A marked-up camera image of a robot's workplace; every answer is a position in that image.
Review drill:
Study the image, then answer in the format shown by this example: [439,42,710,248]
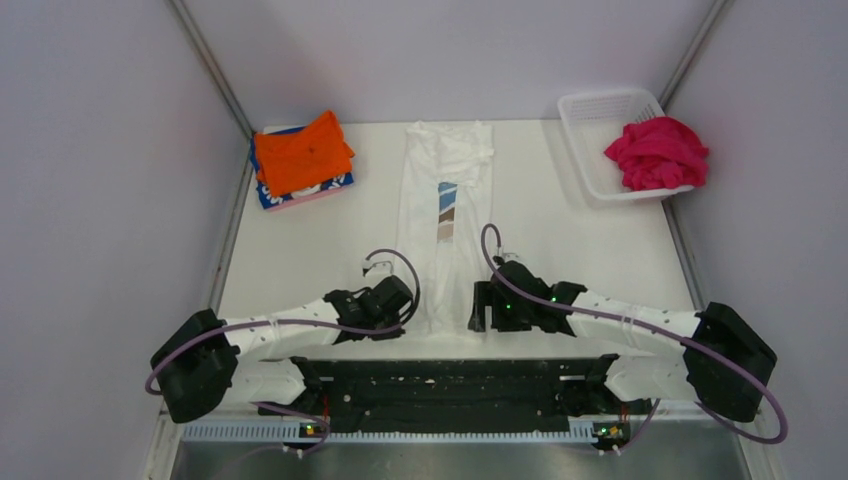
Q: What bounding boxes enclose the white printed t-shirt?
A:
[396,122,495,337]

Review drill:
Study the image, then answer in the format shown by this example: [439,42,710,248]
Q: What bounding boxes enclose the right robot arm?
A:
[472,256,777,423]

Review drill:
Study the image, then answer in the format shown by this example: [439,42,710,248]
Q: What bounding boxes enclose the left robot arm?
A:
[144,272,421,423]

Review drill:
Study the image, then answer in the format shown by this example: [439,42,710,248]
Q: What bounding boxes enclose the pink folded t-shirt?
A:
[280,185,348,208]

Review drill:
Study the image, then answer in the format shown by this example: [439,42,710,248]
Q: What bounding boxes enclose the blue folded t-shirt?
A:
[248,127,355,211]

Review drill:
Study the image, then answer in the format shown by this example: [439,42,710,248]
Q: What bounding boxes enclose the orange folded t-shirt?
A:
[253,110,355,197]

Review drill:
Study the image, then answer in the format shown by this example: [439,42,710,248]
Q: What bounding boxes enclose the white plastic basket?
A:
[557,88,693,204]

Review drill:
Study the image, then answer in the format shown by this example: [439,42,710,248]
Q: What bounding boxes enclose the pink crumpled t-shirt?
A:
[604,116,710,191]

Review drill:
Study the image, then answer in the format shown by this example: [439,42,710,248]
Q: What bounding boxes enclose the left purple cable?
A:
[144,248,423,458]

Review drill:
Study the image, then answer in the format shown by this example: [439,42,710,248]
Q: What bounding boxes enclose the purple cable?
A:
[144,248,423,458]
[479,223,790,456]

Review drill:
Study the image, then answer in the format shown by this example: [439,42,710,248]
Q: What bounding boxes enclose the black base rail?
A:
[286,355,651,434]

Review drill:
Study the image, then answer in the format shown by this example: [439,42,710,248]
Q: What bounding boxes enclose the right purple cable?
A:
[479,223,790,456]

